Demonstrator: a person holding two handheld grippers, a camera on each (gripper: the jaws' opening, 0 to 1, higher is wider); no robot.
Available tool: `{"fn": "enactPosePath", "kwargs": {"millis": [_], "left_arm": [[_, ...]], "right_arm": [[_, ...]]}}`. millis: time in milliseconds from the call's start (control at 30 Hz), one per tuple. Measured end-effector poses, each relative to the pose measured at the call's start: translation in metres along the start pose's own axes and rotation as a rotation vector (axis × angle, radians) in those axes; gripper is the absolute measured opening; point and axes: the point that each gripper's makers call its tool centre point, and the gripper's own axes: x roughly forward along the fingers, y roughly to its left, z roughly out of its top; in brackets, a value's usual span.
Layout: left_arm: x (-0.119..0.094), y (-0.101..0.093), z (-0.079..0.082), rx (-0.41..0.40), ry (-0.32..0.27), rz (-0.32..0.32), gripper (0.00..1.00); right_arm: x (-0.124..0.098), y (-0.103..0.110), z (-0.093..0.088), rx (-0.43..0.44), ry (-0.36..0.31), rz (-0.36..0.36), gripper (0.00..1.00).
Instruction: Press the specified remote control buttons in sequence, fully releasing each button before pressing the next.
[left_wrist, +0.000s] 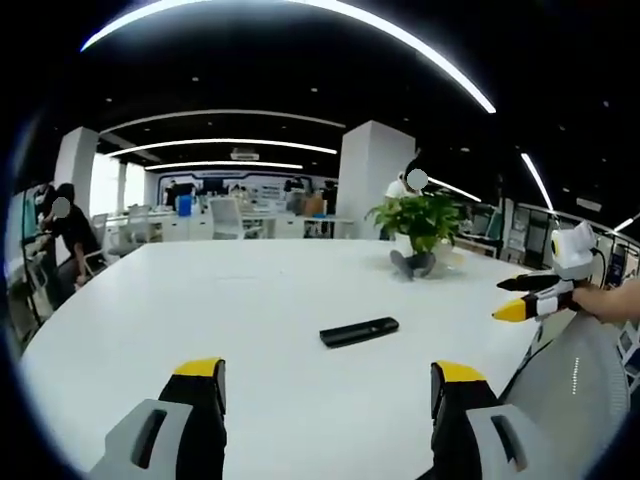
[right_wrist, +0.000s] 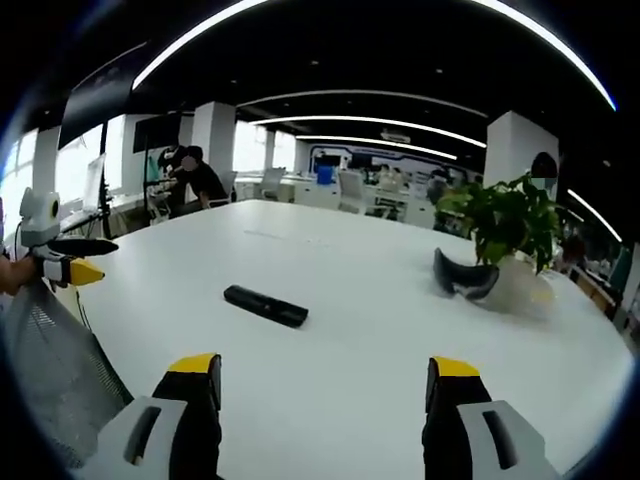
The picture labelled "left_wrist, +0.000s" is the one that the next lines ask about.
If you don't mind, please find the white mesh office chair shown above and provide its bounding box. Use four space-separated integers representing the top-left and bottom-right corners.
107 203 152 257

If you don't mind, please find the black remote control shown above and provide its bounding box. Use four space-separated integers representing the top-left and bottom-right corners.
319 316 400 349

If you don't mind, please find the person's right hand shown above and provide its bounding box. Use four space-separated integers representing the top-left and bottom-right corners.
571 278 640 324

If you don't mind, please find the long curved ceiling light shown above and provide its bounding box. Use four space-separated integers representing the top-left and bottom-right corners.
79 0 497 114

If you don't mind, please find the row of white desks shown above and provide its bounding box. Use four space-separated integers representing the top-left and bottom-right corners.
149 209 357 241

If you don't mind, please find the green potted plant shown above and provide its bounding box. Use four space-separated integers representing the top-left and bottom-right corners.
364 192 464 282

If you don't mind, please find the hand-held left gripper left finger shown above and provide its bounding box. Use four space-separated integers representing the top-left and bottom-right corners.
87 357 227 480

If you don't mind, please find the straight ceiling light strip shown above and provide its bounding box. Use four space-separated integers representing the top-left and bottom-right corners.
520 152 555 212

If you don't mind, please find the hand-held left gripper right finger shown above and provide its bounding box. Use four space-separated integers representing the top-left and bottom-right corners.
414 360 556 480

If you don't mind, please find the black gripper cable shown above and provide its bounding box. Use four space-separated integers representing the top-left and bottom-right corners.
591 246 610 290

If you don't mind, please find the grey mesh office chair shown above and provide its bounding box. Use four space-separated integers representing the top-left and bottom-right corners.
499 313 632 454

